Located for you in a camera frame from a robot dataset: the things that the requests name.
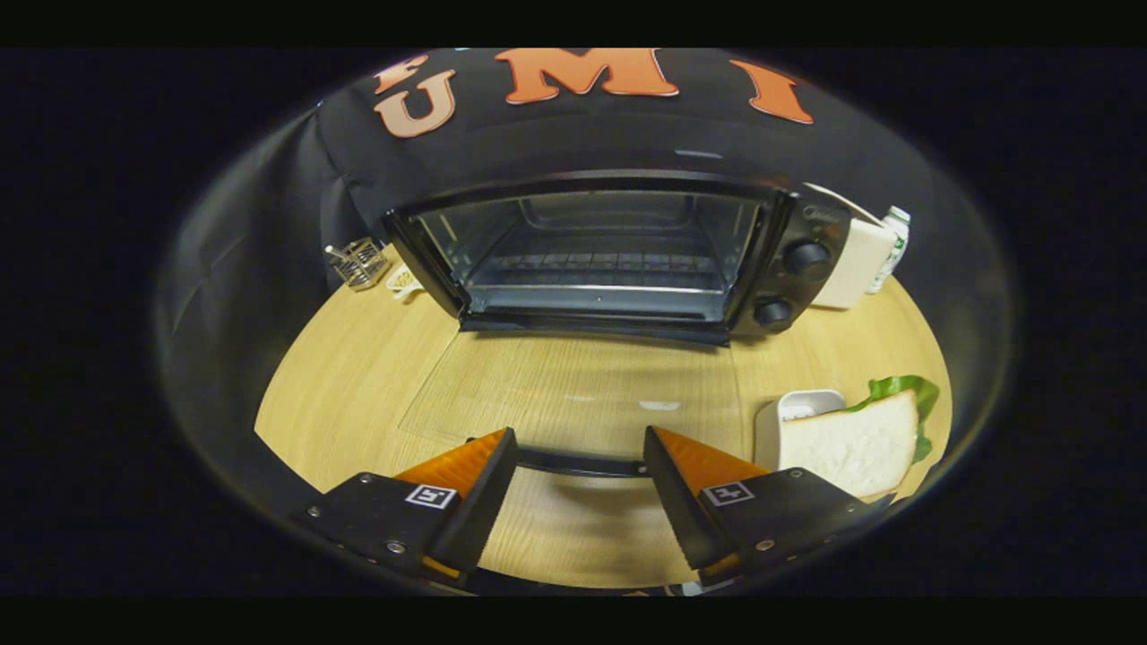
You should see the small white dish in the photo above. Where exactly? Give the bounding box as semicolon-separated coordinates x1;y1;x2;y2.
385;264;424;302

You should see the white pop-up toaster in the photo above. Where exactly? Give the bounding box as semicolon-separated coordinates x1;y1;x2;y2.
804;183;898;311

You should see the white plastic tray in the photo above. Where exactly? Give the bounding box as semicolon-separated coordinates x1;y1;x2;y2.
753;389;848;473

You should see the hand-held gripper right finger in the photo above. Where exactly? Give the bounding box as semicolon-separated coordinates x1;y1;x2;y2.
642;426;872;589

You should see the black toaster oven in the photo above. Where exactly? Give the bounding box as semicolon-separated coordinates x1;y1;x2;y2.
384;168;854;479

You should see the metal wire basket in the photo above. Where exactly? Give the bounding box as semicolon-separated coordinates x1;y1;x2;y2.
323;236;392;293

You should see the black backdrop cloth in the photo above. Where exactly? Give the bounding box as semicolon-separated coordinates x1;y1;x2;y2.
157;49;1013;449

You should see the white bread lettuce sandwich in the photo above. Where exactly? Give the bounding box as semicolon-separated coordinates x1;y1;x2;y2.
778;374;942;500

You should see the clear plastic bottle green label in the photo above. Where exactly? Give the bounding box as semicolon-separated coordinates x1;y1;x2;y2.
865;205;912;296

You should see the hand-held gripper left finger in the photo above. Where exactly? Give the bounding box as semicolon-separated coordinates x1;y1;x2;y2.
303;427;520;589

